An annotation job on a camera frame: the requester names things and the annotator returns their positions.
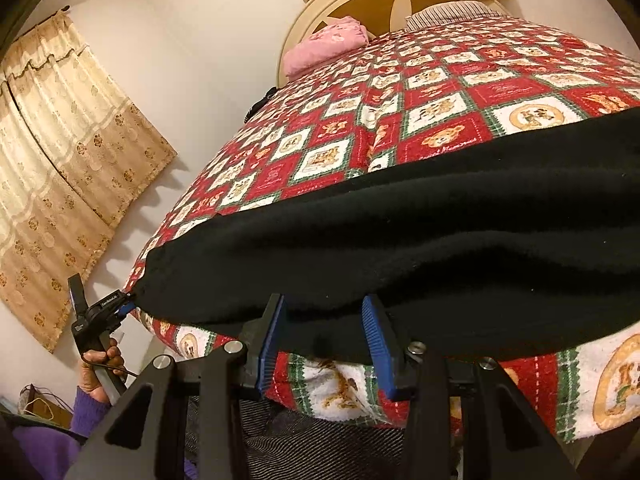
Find pink pillow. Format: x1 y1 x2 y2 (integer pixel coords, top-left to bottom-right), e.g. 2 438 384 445
282 16 371 79

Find beige floral window curtain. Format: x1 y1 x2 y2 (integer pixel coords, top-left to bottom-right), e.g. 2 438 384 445
0 10 179 355

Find person's left hand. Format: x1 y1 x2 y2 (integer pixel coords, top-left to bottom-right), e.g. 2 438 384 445
80 336 127 405

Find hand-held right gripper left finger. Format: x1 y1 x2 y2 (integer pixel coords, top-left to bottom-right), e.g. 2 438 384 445
65 294 287 480

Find striped pillow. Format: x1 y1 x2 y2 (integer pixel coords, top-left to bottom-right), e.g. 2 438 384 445
405 1 507 32

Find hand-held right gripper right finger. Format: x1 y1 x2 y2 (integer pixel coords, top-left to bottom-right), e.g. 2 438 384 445
361 294 581 480

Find person's left forearm purple sleeve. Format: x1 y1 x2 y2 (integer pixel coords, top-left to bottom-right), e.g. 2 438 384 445
10 384 113 480

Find black pants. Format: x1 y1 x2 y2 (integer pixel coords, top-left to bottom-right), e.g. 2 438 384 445
134 105 640 367

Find small black cloth item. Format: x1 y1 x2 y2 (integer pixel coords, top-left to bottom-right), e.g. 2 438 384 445
243 91 274 124

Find red bear printed blanket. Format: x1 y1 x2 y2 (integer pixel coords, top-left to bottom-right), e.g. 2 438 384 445
122 12 640 445

